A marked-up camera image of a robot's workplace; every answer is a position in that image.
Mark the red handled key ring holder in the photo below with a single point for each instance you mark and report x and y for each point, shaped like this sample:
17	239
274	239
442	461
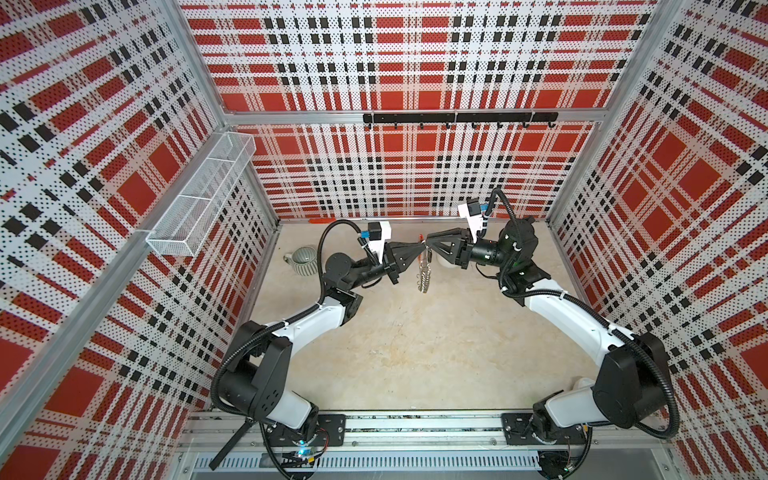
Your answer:
424	270

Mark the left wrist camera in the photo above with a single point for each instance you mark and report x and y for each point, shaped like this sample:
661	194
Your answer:
374	238

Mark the black hook rail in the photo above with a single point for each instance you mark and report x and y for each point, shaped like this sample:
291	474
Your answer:
524	118

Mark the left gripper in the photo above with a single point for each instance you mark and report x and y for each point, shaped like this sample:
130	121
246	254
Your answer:
400	256

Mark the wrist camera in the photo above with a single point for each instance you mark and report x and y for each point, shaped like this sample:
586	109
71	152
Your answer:
474	213
374	238

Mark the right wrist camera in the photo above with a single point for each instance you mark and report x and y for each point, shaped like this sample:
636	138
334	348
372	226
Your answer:
474	213

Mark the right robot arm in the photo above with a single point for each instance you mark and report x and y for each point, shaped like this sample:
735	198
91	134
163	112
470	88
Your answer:
633	388

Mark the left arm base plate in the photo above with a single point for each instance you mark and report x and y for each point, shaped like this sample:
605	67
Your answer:
324	429

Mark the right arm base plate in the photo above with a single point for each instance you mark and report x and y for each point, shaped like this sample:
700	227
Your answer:
529	429

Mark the grey striped mug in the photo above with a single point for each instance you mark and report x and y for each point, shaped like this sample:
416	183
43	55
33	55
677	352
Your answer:
302	261

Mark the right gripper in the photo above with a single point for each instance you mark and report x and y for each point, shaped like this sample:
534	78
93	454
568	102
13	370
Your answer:
461	247

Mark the white wire basket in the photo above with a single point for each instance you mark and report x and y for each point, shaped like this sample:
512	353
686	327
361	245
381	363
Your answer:
185	225

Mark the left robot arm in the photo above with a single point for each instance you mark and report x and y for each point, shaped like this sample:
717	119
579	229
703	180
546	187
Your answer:
251	380

